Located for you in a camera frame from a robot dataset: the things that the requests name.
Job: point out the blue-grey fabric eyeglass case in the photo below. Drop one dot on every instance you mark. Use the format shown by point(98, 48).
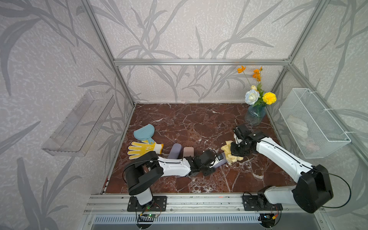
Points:
point(175, 151)

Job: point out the white wire mesh basket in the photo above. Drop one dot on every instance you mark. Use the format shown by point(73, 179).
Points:
point(325, 135)

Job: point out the aluminium front rail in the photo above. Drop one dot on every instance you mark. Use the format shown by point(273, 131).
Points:
point(181, 203)

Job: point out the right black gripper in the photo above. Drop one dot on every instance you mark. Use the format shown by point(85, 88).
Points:
point(233, 153)

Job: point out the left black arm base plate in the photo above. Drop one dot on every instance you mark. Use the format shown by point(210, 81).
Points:
point(157, 204)

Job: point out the yellow white work glove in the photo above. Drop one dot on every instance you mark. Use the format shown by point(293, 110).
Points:
point(138, 149)

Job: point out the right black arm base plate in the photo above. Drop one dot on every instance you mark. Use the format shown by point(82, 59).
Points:
point(250, 202)

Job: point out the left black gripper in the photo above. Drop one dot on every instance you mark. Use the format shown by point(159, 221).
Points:
point(210, 172)

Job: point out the white items in basket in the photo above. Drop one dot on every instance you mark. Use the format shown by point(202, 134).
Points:
point(298, 127)

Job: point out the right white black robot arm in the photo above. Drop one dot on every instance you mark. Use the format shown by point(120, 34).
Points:
point(313, 186)

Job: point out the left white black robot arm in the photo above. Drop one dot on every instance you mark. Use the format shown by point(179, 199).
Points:
point(143, 172)

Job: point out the clear acrylic wall shelf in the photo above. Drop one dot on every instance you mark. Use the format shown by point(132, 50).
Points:
point(75, 135)

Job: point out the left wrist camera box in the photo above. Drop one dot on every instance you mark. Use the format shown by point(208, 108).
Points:
point(220, 157)

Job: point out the pink eyeglass case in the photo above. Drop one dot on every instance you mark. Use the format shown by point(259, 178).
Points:
point(188, 152)

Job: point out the yellow microfiber cloth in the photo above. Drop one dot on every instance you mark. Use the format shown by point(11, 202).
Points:
point(228, 154)

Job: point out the glass flower vase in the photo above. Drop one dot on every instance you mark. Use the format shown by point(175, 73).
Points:
point(255, 115)

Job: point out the artificial flower bouquet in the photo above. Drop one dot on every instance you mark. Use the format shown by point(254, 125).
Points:
point(257, 96)

